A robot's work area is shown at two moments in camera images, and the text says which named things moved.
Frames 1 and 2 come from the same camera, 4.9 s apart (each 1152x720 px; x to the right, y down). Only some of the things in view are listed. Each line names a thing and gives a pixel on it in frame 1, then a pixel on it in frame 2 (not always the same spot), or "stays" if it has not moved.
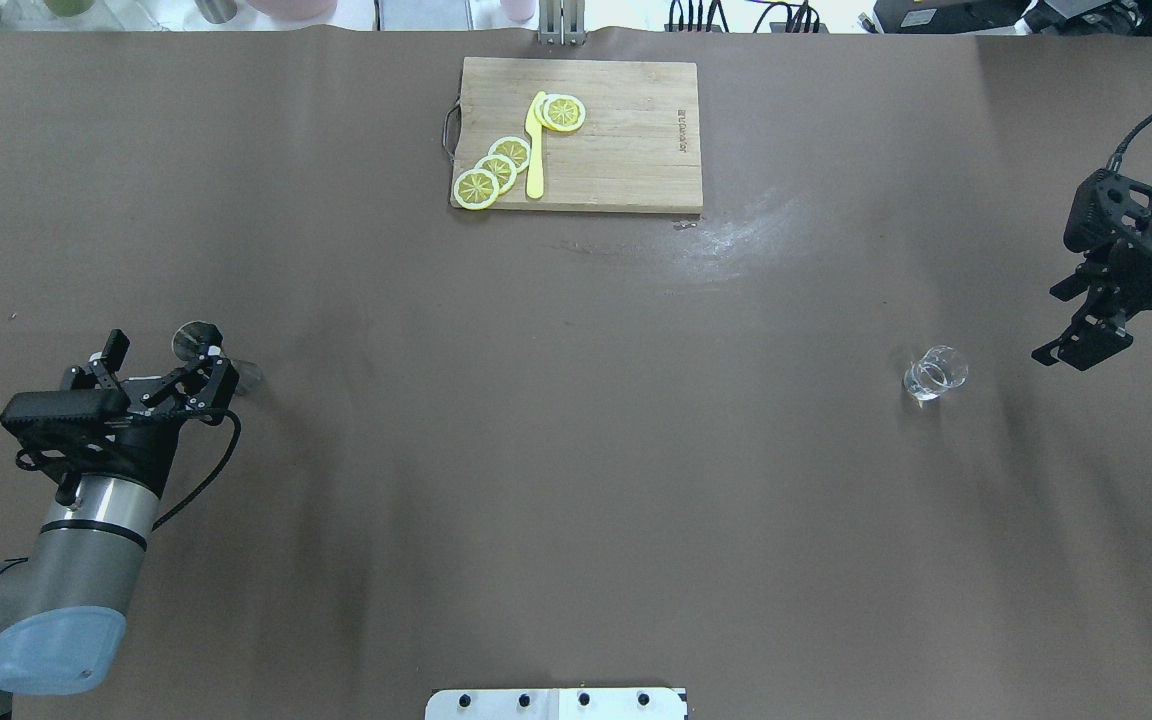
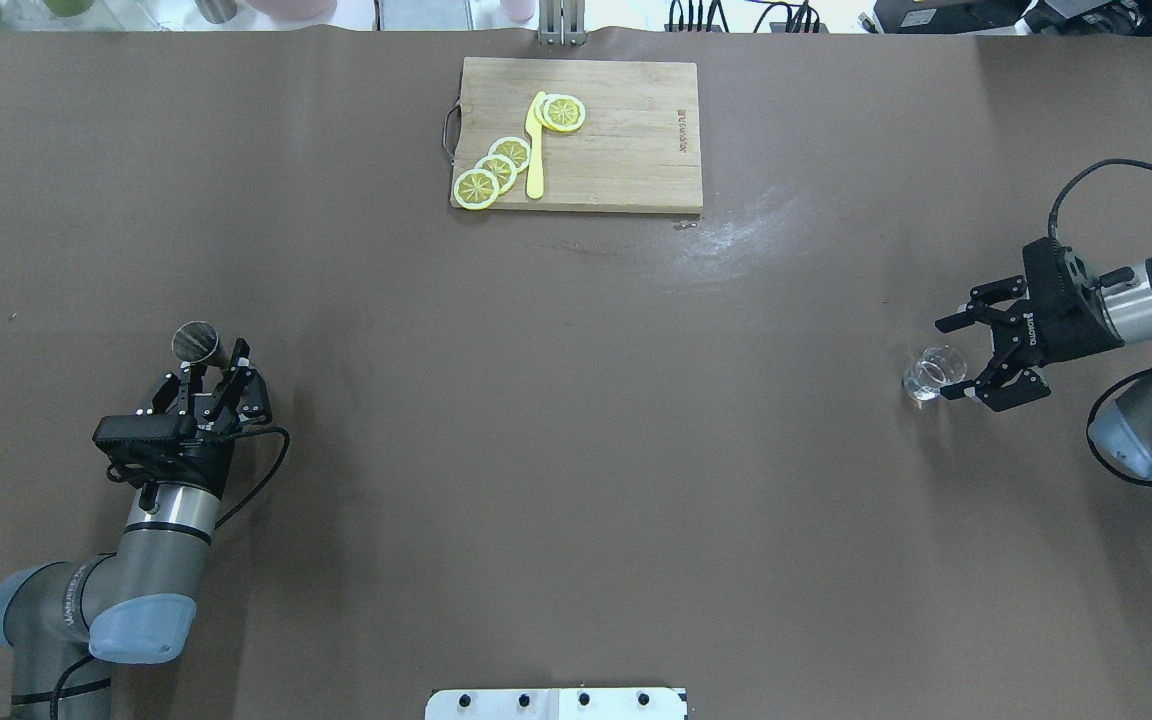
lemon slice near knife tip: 560,112 stays
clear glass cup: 939,370 stays
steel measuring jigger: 199,339 stays
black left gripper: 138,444 to 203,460
